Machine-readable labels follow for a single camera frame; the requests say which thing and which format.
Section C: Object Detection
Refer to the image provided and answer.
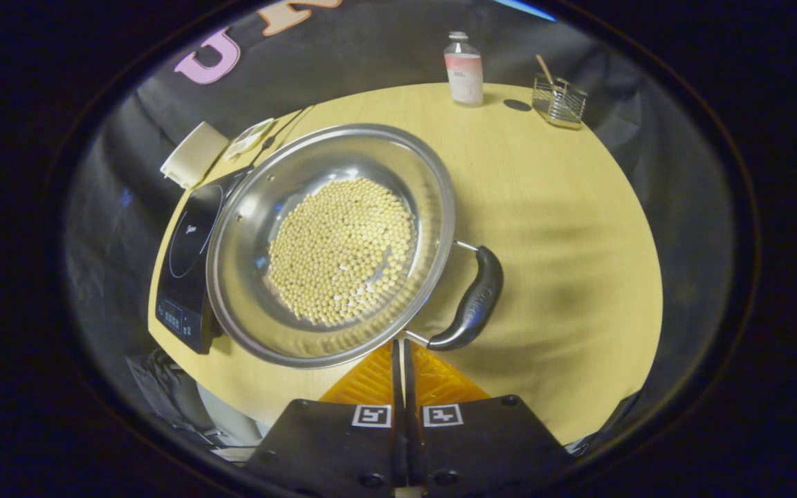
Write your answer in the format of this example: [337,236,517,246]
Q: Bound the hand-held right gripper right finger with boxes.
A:
[404,339,576,495]

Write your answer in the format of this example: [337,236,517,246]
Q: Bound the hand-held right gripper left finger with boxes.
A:
[243,339,407,498]

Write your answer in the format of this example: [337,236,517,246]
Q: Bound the black induction cooktop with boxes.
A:
[155,165,254,355]

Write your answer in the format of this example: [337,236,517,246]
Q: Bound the steel pot with black handle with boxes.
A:
[206,123,504,369]

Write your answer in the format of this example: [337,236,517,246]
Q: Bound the white rounded object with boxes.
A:
[194,382,264,449]

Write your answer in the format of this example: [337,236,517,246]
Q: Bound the dark cloth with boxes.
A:
[125,348,212,443]

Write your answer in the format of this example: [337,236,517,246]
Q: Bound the pile of yellow beans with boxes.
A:
[266,177,418,327]

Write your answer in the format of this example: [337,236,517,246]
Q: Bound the small white dish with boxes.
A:
[224,118,276,161]

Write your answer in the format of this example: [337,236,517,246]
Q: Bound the white toaster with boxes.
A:
[160,121,230,190]

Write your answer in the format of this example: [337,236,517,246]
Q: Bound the clear bottle with pink label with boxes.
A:
[443,31,484,108]

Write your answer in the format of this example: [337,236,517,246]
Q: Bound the black backdrop cloth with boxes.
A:
[63,0,738,457]

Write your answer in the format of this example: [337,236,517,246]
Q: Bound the black power cable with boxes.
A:
[260,105,316,151]

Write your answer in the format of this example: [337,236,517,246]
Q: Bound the metal wire holder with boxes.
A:
[532,75,588,130]

